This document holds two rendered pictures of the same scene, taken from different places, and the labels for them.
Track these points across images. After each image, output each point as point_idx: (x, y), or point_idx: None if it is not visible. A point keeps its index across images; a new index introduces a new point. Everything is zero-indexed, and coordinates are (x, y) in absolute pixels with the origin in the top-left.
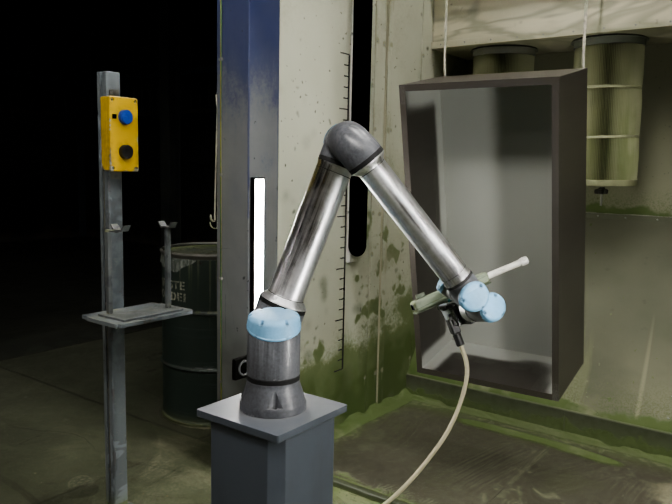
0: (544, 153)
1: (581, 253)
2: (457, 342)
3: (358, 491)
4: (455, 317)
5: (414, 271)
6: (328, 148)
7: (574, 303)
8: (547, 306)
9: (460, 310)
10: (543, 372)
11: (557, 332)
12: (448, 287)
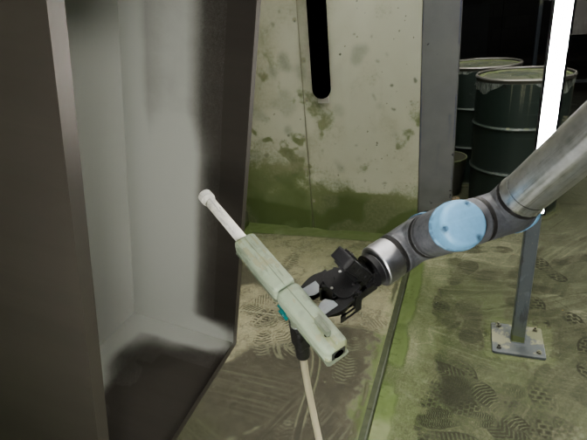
0: (69, 11)
1: (144, 168)
2: (309, 352)
3: None
4: (359, 302)
5: (97, 358)
6: None
7: (175, 234)
8: (97, 275)
9: (395, 275)
10: (155, 350)
11: (241, 264)
12: (542, 210)
